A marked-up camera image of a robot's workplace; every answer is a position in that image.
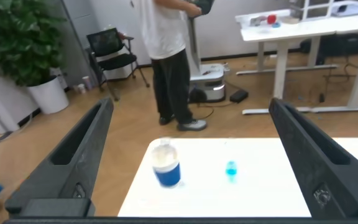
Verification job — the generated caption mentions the person in white shirt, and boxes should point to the person in white shirt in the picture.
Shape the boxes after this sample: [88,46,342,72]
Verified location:
[140,0,209,132]

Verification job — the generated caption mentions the grey flat tray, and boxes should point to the grey flat tray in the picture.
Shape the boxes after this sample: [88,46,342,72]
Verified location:
[334,1,358,17]

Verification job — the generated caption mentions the blue and white paper cup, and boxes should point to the blue and white paper cup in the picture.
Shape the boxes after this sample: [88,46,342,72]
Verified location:
[152,145,182,189]

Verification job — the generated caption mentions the black folding chair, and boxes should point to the black folding chair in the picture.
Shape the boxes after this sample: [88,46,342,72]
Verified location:
[86,27,150,101]

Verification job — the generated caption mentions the small pink cup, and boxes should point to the small pink cup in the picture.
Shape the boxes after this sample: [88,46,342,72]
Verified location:
[81,75,93,91]

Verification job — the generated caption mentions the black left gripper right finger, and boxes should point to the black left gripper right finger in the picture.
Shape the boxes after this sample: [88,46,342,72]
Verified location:
[268,98,358,218]

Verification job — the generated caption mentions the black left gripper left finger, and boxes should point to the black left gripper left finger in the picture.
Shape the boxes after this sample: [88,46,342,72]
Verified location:
[4,98,114,218]

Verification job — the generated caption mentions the test tube with blue pigment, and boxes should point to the test tube with blue pigment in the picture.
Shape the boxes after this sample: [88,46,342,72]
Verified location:
[224,160,238,183]

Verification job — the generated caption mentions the black power adapter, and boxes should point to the black power adapter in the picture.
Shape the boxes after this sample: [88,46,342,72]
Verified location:
[229,89,249,104]

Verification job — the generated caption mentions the white mobile robot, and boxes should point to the white mobile robot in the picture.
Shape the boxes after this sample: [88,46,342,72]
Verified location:
[186,0,229,103]

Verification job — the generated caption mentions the white drawer organizer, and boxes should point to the white drawer organizer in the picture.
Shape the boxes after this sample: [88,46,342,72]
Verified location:
[289,0,335,21]

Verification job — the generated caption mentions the green plant in white pot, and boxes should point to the green plant in white pot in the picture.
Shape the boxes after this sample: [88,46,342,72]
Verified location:
[0,0,70,115]

